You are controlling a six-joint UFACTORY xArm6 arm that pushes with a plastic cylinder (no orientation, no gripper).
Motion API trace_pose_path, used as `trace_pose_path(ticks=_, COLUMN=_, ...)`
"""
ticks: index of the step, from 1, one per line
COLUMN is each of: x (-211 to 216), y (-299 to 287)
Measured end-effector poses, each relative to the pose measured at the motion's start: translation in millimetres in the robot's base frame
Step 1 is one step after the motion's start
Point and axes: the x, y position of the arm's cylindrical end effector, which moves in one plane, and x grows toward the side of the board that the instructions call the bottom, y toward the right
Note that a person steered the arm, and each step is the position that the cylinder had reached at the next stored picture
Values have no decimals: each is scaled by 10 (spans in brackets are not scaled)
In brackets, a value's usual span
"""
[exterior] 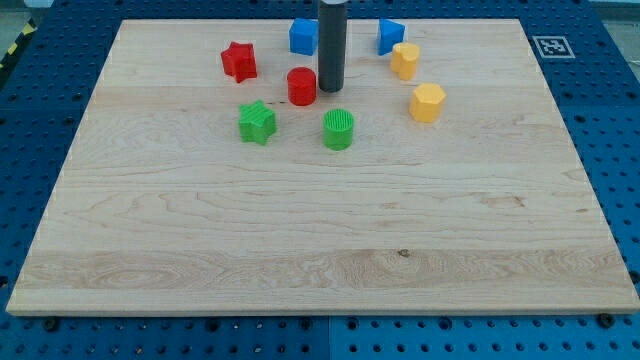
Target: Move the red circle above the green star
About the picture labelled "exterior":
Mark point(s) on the yellow hexagon block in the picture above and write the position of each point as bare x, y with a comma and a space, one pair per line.
427, 102

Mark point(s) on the blue cube block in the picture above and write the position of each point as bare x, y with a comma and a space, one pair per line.
303, 36

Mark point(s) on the black bolt right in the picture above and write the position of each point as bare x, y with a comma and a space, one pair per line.
605, 320

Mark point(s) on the light wooden board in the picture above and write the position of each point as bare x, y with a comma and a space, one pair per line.
161, 209

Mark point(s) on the black bolt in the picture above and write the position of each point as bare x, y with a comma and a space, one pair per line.
50, 324
605, 320

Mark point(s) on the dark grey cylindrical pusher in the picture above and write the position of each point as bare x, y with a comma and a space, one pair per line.
332, 20

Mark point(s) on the black bolt left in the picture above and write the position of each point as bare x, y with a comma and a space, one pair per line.
50, 324

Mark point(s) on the yellow heart block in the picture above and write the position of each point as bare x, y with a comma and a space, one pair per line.
404, 60

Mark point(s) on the red cylinder block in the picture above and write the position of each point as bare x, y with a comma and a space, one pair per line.
301, 83

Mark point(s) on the white fiducial marker tag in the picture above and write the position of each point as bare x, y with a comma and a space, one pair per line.
553, 47

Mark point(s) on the red star block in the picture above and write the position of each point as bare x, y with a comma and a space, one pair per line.
239, 61

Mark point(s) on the green star block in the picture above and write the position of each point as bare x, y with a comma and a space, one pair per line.
256, 122

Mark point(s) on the green cylinder block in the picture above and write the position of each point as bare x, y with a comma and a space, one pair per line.
338, 125

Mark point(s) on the blue triangle block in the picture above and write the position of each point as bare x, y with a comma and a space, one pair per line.
389, 34

